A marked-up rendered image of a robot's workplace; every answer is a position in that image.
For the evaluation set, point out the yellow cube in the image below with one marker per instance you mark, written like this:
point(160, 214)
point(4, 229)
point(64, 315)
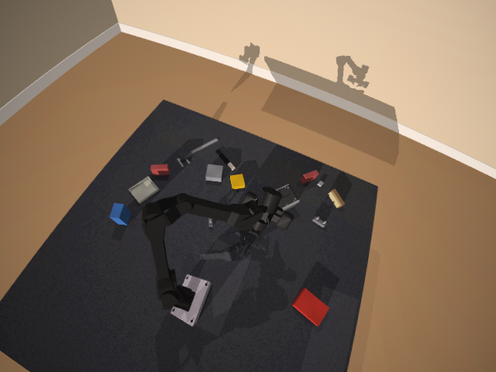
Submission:
point(237, 181)

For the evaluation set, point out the red rectangular block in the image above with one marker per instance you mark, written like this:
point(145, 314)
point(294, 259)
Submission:
point(309, 176)
point(160, 169)
point(310, 306)

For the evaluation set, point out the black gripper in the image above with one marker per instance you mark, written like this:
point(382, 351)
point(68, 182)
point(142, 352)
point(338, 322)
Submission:
point(284, 220)

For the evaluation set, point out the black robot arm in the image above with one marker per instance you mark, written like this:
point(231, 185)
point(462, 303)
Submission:
point(154, 222)

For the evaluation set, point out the blue cube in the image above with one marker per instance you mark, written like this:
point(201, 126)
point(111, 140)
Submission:
point(120, 214)

